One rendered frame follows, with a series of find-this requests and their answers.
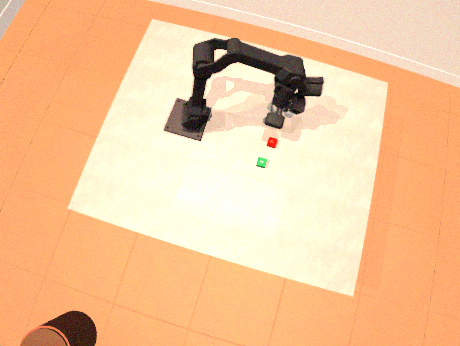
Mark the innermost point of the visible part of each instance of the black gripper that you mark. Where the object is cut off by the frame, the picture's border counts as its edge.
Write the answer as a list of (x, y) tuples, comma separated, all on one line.
[(276, 120)]

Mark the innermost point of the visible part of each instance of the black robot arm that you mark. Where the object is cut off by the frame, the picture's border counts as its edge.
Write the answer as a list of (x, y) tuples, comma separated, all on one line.
[(288, 69)]

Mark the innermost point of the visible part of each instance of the small green block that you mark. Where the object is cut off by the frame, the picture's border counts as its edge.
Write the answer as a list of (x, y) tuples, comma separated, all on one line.
[(261, 162)]

